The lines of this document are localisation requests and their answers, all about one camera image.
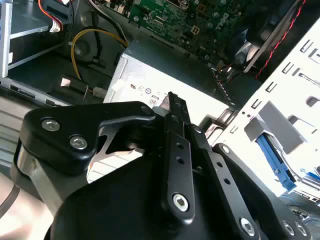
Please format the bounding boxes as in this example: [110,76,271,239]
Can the hard disk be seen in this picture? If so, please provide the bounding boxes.
[254,133,320,198]

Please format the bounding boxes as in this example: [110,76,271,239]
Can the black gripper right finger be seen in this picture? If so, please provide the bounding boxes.
[187,123,313,240]

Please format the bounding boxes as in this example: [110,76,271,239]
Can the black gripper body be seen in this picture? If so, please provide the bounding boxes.
[48,149,241,240]

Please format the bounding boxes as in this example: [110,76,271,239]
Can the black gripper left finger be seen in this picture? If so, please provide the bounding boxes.
[19,91,197,220]

